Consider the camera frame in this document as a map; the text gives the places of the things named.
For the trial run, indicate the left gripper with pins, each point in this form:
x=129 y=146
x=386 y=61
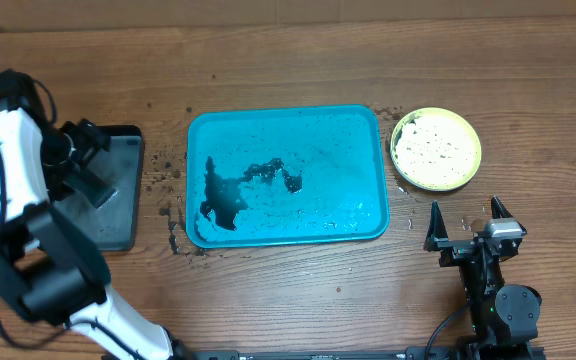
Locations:
x=89 y=138

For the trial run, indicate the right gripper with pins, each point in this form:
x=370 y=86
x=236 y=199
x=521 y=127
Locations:
x=456 y=249

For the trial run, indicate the yellow speckled plate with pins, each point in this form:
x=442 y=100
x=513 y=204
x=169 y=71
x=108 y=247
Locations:
x=435 y=149

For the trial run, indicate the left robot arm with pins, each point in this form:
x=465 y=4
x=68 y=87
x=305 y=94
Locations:
x=49 y=269

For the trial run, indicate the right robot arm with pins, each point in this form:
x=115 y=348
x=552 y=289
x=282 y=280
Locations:
x=504 y=316

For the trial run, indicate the black water tray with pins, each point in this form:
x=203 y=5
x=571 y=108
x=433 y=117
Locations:
x=112 y=225

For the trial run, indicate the teal serving tray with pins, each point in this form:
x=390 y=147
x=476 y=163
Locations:
x=288 y=176

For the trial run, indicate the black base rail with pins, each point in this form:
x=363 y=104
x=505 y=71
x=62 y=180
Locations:
x=410 y=353

